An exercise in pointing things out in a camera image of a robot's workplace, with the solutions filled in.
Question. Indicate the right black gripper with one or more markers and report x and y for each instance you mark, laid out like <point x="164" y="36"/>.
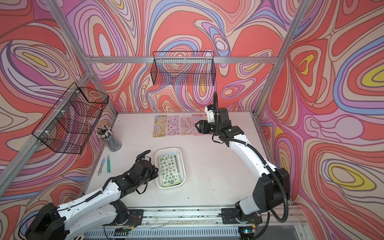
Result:
<point x="203" y="128"/>

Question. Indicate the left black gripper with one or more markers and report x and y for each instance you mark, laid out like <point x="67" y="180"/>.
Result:
<point x="153" y="169"/>

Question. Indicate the blue red animal sticker sheet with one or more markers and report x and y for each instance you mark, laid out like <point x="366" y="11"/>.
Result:
<point x="195" y="119"/>

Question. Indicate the white plastic storage tray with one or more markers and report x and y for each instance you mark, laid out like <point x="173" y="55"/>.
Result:
<point x="181" y="166"/>

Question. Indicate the pink bonbon sticker sheet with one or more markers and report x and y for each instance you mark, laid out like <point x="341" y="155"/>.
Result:
<point x="186" y="125"/>

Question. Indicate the yellow green sticker sheet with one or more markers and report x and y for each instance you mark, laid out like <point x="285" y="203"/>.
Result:
<point x="160" y="126"/>

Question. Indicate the pink puffy sticker sheet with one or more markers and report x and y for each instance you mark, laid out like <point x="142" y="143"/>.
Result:
<point x="173" y="125"/>

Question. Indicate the green cream sticker sheet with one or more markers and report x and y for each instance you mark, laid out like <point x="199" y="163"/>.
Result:
<point x="169" y="171"/>

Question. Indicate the purple holographic sticker sheet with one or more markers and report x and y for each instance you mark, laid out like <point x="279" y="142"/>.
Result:
<point x="173" y="154"/>

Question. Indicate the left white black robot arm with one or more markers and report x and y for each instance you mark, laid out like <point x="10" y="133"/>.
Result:
<point x="100" y="207"/>

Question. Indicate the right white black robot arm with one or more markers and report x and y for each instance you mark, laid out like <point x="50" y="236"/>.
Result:
<point x="271" y="192"/>

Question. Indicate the green pen on table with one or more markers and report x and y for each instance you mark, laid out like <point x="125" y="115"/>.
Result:
<point x="108" y="164"/>

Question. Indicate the mesh pen cup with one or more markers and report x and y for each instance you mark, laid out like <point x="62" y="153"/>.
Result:
<point x="112" y="142"/>

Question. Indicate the small clear blue tool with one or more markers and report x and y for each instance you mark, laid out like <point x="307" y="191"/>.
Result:
<point x="101" y="166"/>

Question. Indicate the bundle of pens in cup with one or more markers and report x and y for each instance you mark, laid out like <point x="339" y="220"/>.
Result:
<point x="104" y="132"/>

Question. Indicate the black wire basket at back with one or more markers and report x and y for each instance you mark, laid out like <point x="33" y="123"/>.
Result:
<point x="183" y="68"/>

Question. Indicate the black wire basket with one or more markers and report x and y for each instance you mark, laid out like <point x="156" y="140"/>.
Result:
<point x="183" y="68"/>
<point x="68" y="126"/>

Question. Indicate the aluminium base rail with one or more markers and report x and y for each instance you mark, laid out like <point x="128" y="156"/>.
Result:
<point x="204" y="222"/>

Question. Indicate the black wire basket on left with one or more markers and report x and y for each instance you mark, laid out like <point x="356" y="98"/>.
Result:
<point x="68" y="126"/>

